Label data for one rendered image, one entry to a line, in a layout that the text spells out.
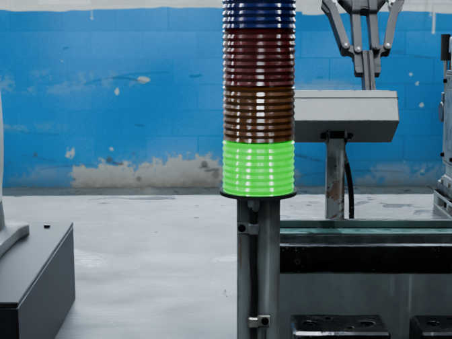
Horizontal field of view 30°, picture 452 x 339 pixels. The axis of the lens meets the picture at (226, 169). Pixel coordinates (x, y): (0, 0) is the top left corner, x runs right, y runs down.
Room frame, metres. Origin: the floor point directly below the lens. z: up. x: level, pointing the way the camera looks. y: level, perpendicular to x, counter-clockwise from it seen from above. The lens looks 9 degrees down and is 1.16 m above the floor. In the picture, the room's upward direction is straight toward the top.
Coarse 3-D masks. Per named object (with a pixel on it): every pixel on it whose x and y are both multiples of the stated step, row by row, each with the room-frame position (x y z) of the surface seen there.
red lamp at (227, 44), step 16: (224, 32) 0.68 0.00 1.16; (240, 32) 0.67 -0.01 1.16; (256, 32) 0.66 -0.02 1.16; (272, 32) 0.66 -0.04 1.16; (288, 32) 0.67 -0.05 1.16; (224, 48) 0.68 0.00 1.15; (240, 48) 0.67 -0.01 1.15; (256, 48) 0.66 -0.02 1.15; (272, 48) 0.67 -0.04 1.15; (288, 48) 0.67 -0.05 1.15; (224, 64) 0.68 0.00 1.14; (240, 64) 0.67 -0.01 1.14; (256, 64) 0.66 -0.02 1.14; (272, 64) 0.66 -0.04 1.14; (288, 64) 0.67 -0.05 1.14; (224, 80) 0.69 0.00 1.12; (240, 80) 0.67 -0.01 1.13; (256, 80) 0.66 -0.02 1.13; (272, 80) 0.66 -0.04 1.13; (288, 80) 0.67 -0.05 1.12
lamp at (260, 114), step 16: (224, 96) 0.68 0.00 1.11; (240, 96) 0.67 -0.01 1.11; (256, 96) 0.66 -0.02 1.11; (272, 96) 0.66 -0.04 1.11; (288, 96) 0.67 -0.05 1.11; (224, 112) 0.68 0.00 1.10; (240, 112) 0.67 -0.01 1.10; (256, 112) 0.66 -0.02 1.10; (272, 112) 0.67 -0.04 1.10; (288, 112) 0.67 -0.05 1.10; (224, 128) 0.69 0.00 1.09; (240, 128) 0.67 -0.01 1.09; (256, 128) 0.66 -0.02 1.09; (272, 128) 0.66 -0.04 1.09; (288, 128) 0.67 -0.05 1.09
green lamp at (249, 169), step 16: (224, 144) 0.68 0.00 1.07; (240, 144) 0.67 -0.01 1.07; (256, 144) 0.66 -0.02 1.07; (272, 144) 0.67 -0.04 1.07; (288, 144) 0.67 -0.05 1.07; (224, 160) 0.68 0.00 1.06; (240, 160) 0.67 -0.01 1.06; (256, 160) 0.66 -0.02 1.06; (272, 160) 0.66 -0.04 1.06; (288, 160) 0.68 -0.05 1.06; (224, 176) 0.69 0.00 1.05; (240, 176) 0.67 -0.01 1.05; (256, 176) 0.66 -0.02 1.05; (272, 176) 0.67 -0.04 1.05; (288, 176) 0.67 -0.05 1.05; (240, 192) 0.67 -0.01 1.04; (256, 192) 0.66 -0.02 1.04; (272, 192) 0.66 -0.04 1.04; (288, 192) 0.68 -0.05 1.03
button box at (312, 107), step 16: (304, 96) 1.20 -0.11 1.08; (320, 96) 1.20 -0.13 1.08; (336, 96) 1.20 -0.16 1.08; (352, 96) 1.20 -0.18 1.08; (368, 96) 1.20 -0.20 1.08; (384, 96) 1.20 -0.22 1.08; (304, 112) 1.18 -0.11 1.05; (320, 112) 1.18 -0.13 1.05; (336, 112) 1.18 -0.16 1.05; (352, 112) 1.18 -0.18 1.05; (368, 112) 1.18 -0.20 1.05; (384, 112) 1.18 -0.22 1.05; (304, 128) 1.19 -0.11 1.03; (320, 128) 1.19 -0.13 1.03; (336, 128) 1.19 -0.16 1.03; (352, 128) 1.19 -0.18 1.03; (368, 128) 1.19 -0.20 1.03; (384, 128) 1.19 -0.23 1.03
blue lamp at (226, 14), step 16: (224, 0) 0.68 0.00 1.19; (240, 0) 0.67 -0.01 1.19; (256, 0) 0.66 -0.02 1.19; (272, 0) 0.66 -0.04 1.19; (288, 0) 0.67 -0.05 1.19; (224, 16) 0.68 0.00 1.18; (240, 16) 0.67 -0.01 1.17; (256, 16) 0.66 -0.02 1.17; (272, 16) 0.66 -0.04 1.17; (288, 16) 0.67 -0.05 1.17
